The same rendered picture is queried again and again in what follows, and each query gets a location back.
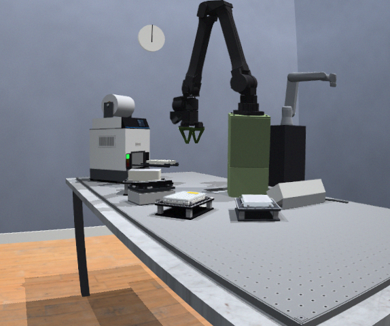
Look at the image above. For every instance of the white control panel with buttons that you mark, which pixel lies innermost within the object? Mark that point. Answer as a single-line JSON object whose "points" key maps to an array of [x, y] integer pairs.
{"points": [[299, 193]]}

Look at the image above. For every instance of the white horizontal cylinder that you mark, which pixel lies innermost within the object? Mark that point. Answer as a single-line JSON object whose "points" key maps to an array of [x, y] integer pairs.
{"points": [[123, 106]]}

